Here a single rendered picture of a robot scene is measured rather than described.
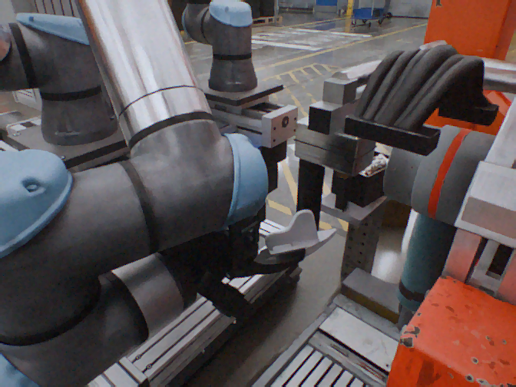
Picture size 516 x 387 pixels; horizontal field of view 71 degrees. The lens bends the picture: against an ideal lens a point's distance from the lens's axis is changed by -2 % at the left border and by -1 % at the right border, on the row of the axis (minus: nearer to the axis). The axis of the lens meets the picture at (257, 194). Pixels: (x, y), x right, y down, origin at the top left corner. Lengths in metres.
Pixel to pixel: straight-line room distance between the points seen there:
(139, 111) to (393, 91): 0.25
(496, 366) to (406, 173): 0.33
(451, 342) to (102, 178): 0.27
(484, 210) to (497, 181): 0.02
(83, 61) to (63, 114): 0.11
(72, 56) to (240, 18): 0.48
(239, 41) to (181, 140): 0.83
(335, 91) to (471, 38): 0.62
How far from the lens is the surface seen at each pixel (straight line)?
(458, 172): 0.55
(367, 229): 1.45
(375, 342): 1.35
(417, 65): 0.41
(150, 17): 0.33
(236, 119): 1.11
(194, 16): 1.22
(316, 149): 0.46
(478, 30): 1.02
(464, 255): 0.35
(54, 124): 0.83
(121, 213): 0.26
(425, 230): 0.77
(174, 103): 0.29
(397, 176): 0.58
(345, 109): 0.45
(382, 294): 1.43
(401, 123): 0.39
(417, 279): 0.84
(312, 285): 1.59
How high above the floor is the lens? 1.10
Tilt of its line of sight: 31 degrees down
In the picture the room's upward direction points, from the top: straight up
